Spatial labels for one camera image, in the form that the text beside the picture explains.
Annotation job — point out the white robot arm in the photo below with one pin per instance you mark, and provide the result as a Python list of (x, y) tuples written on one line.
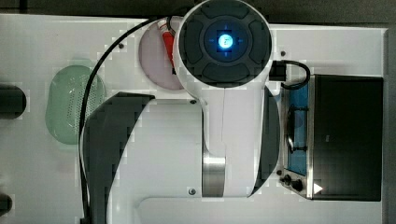
[(206, 145)]

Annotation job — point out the black toaster oven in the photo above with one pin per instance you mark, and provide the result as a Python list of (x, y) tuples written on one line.
[(332, 138)]

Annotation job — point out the pink round plate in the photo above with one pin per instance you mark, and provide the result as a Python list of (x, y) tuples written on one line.
[(154, 60)]

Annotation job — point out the red ketchup bottle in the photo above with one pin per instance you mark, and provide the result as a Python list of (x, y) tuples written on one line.
[(168, 38)]

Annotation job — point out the green perforated basket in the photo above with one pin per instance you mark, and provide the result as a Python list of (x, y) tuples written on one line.
[(66, 92)]

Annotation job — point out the black cylinder left upper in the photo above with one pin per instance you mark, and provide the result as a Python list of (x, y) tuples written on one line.
[(12, 101)]

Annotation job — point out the black cylinder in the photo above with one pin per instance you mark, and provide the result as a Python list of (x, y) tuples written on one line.
[(5, 204), (12, 101)]

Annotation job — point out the black cylinder left lower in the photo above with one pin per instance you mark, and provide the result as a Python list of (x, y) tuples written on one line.
[(5, 204)]

